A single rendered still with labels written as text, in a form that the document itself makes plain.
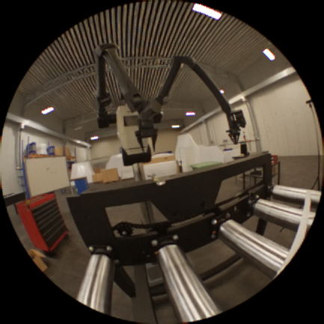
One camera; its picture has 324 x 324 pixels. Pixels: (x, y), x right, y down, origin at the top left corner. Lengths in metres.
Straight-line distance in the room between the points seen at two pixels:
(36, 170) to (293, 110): 14.10
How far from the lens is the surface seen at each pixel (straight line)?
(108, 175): 8.55
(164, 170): 3.74
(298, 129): 10.43
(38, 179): 4.56
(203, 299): 0.35
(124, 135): 0.80
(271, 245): 0.48
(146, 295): 0.52
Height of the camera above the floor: 1.25
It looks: 2 degrees down
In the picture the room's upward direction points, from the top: 9 degrees counter-clockwise
